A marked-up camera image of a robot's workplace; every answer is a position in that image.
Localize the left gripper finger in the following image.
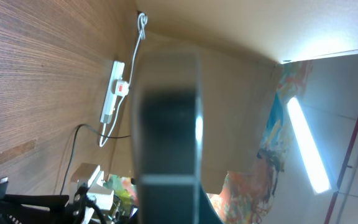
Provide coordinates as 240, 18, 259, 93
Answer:
199, 185, 223, 224

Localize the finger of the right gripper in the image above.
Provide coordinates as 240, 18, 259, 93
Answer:
0, 194, 70, 224

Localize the black USB charging cable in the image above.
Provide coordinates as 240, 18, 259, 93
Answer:
0, 123, 132, 200

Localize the teal screen smartphone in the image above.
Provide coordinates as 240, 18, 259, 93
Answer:
131, 50, 203, 223

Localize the white USB charger plug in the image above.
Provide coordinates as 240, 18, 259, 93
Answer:
112, 80, 129, 97

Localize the fluorescent ceiling light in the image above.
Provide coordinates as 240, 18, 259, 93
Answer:
287, 96, 331, 194

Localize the white power strip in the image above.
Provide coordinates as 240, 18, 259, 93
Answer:
100, 60, 125, 124

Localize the red ceiling pipe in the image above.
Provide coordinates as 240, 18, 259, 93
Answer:
323, 106, 358, 224

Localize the colourful wall painting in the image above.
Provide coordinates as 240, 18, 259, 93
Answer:
104, 59, 313, 224

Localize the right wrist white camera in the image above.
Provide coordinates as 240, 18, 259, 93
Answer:
68, 163, 114, 212

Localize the white power strip cord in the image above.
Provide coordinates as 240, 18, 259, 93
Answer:
98, 12, 149, 148

